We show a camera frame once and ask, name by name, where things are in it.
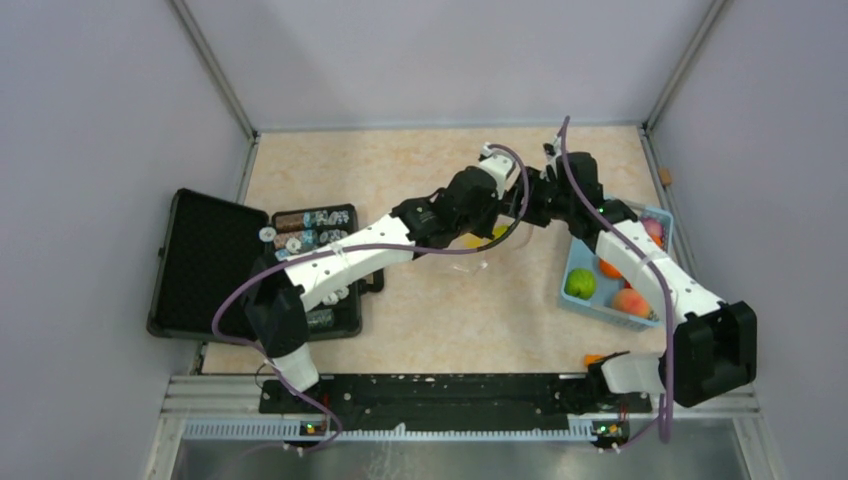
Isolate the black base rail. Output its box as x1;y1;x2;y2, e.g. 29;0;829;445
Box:
259;373;653;433

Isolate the clear zip top bag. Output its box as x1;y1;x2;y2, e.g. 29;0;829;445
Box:
446;214;535;276

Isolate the orange fruit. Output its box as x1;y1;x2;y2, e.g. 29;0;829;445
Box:
598;259;623;279

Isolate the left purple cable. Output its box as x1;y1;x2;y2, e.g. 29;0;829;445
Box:
211;142;531;454

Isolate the blue plastic basket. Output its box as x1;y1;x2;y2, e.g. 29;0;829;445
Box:
559;200;674;332

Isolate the small brown object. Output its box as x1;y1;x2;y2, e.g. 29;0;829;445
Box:
657;167;673;188

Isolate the green apple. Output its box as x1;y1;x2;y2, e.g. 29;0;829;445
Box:
563;268;597;300

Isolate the black open tool case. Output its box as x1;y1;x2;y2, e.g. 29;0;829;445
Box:
146;188;359;342

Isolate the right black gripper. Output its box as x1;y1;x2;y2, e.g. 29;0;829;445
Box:
501;167;574;229

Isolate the yellow banana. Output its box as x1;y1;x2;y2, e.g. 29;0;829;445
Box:
459;224;509;249

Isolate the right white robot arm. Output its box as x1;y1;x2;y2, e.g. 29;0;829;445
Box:
502;152;757;412

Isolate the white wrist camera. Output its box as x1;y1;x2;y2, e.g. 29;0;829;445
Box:
543;141;562;181
478;143;517;199

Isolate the peach fruit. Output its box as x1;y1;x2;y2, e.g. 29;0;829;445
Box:
611;288;653;319

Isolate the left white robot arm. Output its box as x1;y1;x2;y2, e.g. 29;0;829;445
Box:
241;157;516;414

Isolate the orange carrot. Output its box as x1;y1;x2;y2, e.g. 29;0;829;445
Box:
583;355;604;368

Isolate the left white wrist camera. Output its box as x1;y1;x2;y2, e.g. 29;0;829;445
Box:
478;143;517;199

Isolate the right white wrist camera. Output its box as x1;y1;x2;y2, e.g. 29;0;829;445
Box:
543;141;562;181

